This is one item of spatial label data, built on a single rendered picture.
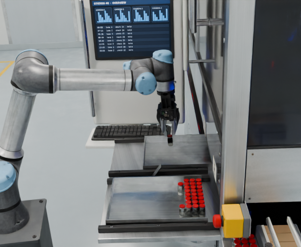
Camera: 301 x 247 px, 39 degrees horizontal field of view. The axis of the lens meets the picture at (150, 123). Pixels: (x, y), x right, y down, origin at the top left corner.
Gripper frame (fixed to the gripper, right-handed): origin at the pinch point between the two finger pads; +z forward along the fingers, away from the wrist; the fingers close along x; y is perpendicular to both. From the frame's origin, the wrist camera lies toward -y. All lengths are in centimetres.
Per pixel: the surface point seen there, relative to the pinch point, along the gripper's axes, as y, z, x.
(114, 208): 35.2, 11.6, -19.4
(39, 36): -492, 59, -225
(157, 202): 31.9, 12.2, -4.3
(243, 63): 51, -44, 24
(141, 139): -14.4, 9.4, -14.2
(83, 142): -180, 92, -91
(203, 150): -6.7, 12.4, 13.9
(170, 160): 1.7, 11.8, -0.4
